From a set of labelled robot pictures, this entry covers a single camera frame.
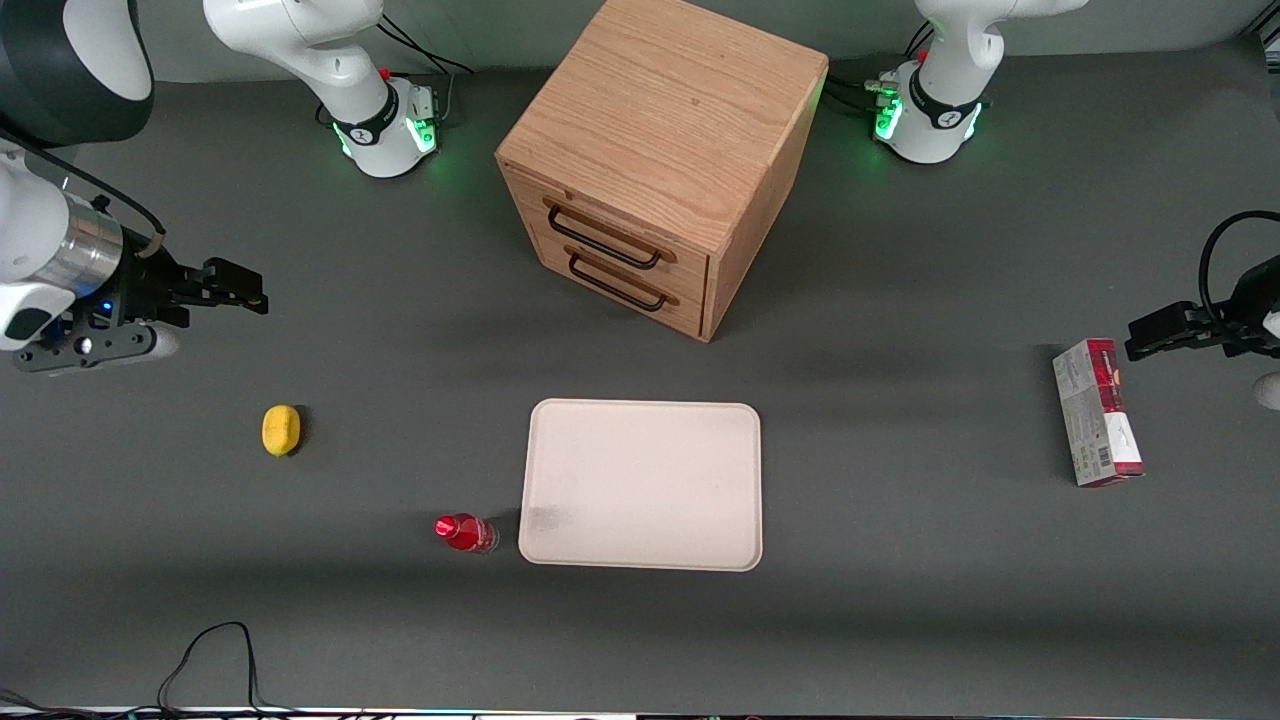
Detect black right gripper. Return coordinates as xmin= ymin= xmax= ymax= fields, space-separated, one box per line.
xmin=98 ymin=232 xmax=270 ymax=329

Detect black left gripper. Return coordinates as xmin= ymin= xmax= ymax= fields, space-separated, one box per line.
xmin=1124 ymin=254 xmax=1280 ymax=362

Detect red coke bottle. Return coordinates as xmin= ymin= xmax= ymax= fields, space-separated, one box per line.
xmin=433 ymin=513 xmax=500 ymax=556

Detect beige plastic tray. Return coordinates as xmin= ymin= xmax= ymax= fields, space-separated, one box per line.
xmin=517 ymin=398 xmax=765 ymax=573

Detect red grey carton box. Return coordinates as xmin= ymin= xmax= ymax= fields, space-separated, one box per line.
xmin=1051 ymin=338 xmax=1146 ymax=489

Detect yellow lemon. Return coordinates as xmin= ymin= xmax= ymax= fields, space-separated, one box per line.
xmin=261 ymin=404 xmax=302 ymax=459

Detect wooden drawer cabinet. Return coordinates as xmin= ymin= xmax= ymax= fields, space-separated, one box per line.
xmin=495 ymin=0 xmax=830 ymax=344

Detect black looped gripper cable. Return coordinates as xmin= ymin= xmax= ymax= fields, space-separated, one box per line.
xmin=1198 ymin=210 xmax=1280 ymax=323

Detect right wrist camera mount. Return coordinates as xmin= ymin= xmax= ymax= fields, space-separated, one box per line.
xmin=12 ymin=320 xmax=183 ymax=375

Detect black right arm base cables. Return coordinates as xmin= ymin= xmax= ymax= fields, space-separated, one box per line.
xmin=375 ymin=14 xmax=474 ymax=126

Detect black arm base cables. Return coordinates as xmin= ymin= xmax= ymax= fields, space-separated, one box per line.
xmin=375 ymin=14 xmax=474 ymax=126
xmin=822 ymin=20 xmax=936 ymax=119

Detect black cable on table edge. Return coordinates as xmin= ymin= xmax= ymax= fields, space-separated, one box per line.
xmin=0 ymin=621 xmax=301 ymax=718

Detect black drawer handle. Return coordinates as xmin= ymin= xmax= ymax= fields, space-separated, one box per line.
xmin=546 ymin=204 xmax=665 ymax=272
xmin=566 ymin=251 xmax=669 ymax=314

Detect black left arm base cables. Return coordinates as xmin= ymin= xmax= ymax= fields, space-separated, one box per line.
xmin=822 ymin=20 xmax=936 ymax=119

